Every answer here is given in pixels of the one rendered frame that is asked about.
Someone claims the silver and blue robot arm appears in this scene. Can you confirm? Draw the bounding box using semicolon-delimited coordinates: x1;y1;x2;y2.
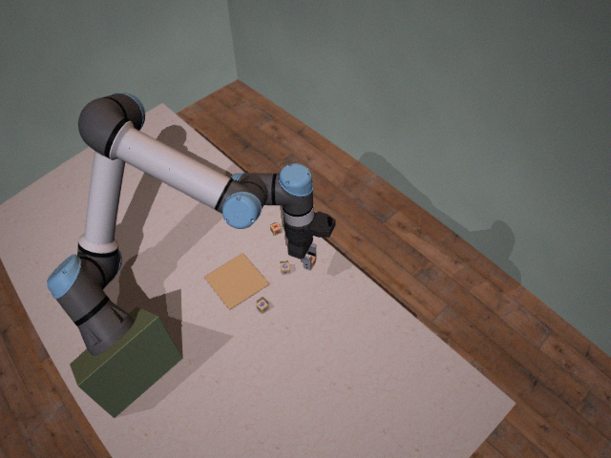
47;93;313;356

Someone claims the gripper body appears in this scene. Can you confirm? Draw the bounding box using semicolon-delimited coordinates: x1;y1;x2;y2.
283;205;336;260

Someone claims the tan flat mat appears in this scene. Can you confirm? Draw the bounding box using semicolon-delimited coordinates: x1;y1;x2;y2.
205;253;269;310

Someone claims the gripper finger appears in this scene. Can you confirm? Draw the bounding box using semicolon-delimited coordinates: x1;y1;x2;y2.
308;243;317;260
303;254;312;271

